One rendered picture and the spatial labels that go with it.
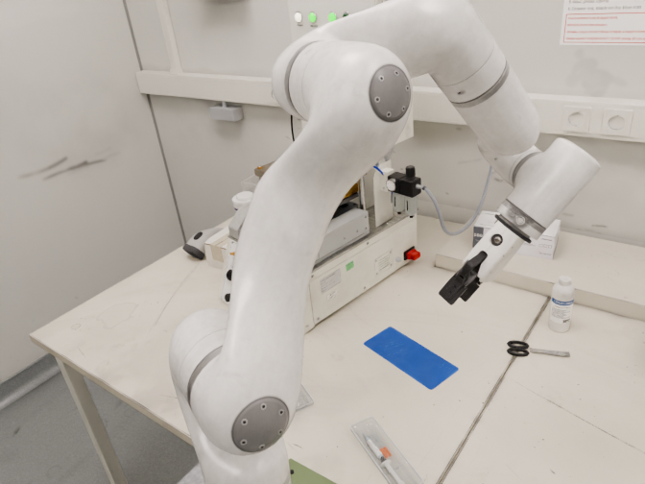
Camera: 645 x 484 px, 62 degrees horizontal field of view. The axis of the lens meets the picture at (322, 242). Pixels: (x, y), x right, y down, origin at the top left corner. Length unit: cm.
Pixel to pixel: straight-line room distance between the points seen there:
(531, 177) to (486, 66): 26
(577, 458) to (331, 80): 87
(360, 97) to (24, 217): 220
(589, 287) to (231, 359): 113
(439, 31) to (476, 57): 7
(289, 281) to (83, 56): 218
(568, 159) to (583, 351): 61
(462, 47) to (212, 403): 51
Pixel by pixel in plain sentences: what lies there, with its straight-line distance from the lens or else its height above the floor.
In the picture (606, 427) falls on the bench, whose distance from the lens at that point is 126.
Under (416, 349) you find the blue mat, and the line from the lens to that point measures 136.
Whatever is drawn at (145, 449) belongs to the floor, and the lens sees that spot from 234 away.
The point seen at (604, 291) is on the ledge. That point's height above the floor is 79.
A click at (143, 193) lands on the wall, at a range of 291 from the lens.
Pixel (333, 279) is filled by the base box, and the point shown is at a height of 86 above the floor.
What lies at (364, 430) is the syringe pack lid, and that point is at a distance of 116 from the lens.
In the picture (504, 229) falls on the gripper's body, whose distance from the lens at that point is 93.
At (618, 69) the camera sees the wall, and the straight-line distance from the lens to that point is 166.
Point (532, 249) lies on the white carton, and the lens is 165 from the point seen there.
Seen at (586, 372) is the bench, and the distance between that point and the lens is 137.
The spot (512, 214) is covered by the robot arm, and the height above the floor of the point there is 122.
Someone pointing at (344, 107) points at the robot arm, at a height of 150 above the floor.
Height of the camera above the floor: 164
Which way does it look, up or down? 29 degrees down
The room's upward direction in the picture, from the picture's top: 6 degrees counter-clockwise
